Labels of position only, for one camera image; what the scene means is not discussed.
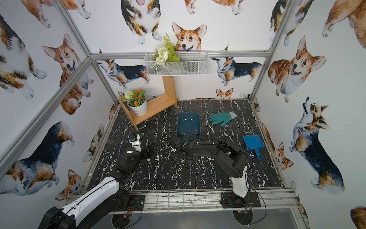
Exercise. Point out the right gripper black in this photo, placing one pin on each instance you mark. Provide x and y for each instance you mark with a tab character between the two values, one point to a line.
177	147

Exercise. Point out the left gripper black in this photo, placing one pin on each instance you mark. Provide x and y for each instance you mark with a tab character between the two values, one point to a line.
147	150

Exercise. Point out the teal plastic storage box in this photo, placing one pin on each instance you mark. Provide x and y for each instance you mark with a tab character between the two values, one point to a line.
186	122

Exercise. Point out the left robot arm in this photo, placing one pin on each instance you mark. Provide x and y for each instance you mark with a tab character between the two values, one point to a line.
106	197

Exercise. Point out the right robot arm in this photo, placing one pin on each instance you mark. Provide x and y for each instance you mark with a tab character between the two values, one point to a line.
230	157

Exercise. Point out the green work glove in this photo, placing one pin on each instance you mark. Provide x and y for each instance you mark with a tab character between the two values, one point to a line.
222	118

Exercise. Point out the wooden shelf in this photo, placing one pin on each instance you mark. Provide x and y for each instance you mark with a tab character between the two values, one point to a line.
155	105

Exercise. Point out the white flower pot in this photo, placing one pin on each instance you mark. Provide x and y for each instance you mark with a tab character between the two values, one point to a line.
138	110

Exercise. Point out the orange flower plant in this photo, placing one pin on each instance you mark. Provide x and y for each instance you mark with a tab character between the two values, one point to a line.
134	98

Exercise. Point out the blue plastic dustpan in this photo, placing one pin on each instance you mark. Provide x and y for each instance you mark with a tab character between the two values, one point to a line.
254	142

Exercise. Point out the green fern white flowers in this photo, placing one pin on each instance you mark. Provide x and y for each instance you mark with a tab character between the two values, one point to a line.
165	53

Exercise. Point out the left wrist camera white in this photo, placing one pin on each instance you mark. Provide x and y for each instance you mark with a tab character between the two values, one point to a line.
135	142

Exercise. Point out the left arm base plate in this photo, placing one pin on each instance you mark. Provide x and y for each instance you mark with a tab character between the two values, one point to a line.
132	202

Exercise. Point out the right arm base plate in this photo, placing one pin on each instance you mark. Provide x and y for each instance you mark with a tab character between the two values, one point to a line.
231	200

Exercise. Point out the white wire basket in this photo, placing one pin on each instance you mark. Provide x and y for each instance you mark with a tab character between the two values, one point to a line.
186	63

